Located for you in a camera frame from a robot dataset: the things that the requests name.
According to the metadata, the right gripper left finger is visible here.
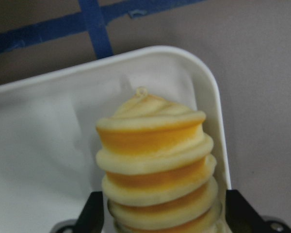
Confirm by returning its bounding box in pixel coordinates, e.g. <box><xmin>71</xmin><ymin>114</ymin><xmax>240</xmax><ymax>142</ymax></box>
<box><xmin>73</xmin><ymin>191</ymin><xmax>104</xmax><ymax>233</ymax></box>

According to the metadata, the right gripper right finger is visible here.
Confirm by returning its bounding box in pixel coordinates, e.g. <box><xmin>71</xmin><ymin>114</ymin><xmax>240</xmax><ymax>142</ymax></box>
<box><xmin>225</xmin><ymin>189</ymin><xmax>285</xmax><ymax>233</ymax></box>

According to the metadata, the white rectangular tray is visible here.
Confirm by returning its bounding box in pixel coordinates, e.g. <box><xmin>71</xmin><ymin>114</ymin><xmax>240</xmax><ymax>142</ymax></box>
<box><xmin>0</xmin><ymin>46</ymin><xmax>231</xmax><ymax>233</ymax></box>

